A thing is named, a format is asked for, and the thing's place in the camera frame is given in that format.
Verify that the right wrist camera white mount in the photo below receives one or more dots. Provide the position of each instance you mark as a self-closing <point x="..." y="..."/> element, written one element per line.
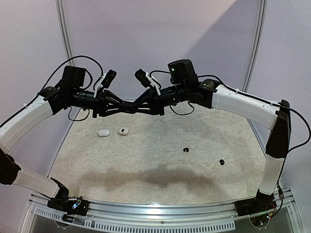
<point x="148" y="80"/>

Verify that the aluminium front rail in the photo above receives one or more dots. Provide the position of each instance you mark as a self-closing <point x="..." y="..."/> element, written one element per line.
<point x="112" y="217"/>

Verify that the aluminium wall post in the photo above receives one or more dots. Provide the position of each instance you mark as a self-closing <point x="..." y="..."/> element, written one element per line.
<point x="256" y="43"/>
<point x="63" y="27"/>

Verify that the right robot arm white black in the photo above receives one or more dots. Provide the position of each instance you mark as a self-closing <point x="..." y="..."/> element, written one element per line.
<point x="213" y="93"/>

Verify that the white oval earbud charging case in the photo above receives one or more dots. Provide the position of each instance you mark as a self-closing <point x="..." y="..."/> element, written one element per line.
<point x="104" y="133"/>

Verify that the left aluminium wall post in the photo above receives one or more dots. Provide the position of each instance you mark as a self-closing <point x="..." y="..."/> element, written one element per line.
<point x="63" y="27"/>

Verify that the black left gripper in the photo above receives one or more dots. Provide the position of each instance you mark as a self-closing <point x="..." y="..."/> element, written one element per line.
<point x="102" y="99"/>

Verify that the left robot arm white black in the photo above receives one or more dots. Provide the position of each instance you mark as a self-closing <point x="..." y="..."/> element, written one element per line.
<point x="68" y="92"/>

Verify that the right aluminium wall post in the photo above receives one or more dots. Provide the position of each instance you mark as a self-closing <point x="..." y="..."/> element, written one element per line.
<point x="256" y="43"/>

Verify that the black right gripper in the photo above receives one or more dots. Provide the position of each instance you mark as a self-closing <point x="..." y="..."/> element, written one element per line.
<point x="159" y="101"/>

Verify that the black earbud charging case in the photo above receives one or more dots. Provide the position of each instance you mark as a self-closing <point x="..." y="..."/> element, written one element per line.
<point x="129" y="107"/>

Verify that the white stem earbud charging case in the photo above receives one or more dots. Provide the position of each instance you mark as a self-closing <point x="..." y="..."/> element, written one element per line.
<point x="123" y="131"/>

